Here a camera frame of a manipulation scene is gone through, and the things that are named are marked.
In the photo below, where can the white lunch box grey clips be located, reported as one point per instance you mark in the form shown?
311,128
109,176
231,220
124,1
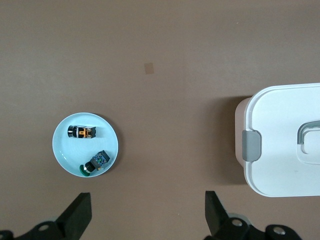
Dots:
275,125

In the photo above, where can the orange and black switch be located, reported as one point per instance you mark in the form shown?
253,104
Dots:
83,132

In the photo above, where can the tan tape patch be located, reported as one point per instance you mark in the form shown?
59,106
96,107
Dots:
149,68

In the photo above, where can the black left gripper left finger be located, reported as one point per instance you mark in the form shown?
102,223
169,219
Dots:
76,216

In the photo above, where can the green button switch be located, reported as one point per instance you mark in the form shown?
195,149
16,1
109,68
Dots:
100,160

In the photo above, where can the light blue round plate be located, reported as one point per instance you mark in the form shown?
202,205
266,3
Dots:
75,155

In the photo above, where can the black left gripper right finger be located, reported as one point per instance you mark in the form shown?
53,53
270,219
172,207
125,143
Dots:
213,215

